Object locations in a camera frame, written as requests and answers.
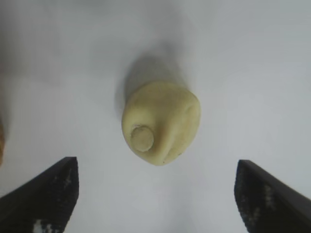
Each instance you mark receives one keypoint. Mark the tan woven wicker basket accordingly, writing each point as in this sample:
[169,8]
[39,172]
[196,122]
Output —
[1,143]

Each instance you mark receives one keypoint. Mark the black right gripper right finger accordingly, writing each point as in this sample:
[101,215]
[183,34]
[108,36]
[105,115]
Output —
[272,208]

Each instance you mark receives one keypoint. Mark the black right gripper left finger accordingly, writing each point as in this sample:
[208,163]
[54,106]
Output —
[41,201]

